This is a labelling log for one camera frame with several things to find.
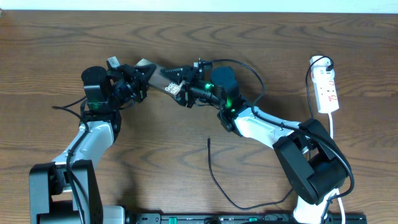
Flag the Galaxy smartphone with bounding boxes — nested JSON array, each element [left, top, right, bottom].
[[136, 58, 184, 97]]

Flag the black charger cable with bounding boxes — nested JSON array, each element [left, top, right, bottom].
[[206, 55, 335, 211]]

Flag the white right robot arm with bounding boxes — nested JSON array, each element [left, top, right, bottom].
[[160, 66, 353, 223]]

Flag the white power strip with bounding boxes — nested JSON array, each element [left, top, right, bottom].
[[310, 55, 339, 114]]

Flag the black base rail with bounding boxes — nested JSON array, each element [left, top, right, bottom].
[[126, 211, 368, 224]]

